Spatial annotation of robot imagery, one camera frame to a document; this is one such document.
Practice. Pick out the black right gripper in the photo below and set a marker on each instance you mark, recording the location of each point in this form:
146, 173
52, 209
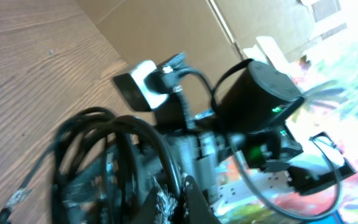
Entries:
196, 152

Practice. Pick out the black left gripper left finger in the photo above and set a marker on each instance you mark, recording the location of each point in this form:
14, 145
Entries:
158, 208

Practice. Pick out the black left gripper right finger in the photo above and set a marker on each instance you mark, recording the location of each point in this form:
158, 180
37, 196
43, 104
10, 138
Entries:
197, 210

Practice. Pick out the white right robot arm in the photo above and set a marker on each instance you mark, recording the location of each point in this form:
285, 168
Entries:
253, 113

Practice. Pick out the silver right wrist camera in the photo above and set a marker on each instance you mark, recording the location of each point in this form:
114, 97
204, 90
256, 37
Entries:
147, 85

